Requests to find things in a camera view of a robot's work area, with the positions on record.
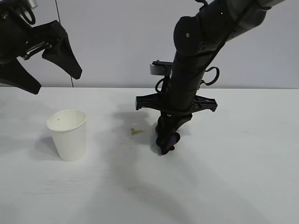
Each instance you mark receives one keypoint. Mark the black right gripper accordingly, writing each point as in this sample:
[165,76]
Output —
[184,88]

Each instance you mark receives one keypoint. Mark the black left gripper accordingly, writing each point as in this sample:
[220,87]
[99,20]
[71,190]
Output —
[14,37]

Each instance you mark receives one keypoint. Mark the black purple cloth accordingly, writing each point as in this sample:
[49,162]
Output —
[171,141]

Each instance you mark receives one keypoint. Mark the white paper cup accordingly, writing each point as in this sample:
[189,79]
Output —
[70,142]

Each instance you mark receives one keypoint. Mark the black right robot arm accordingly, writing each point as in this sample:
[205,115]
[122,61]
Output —
[233,14]

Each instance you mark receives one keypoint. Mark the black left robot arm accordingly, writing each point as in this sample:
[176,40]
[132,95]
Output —
[8,7]

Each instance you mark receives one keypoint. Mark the brown liquid spill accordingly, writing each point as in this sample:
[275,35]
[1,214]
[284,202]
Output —
[135,132]

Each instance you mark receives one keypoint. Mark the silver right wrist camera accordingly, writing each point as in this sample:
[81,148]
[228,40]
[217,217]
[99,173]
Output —
[156,68]

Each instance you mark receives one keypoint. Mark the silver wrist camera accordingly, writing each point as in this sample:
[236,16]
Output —
[31,2]
[156,68]

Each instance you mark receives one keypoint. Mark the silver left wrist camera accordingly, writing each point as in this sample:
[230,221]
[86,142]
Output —
[31,2]

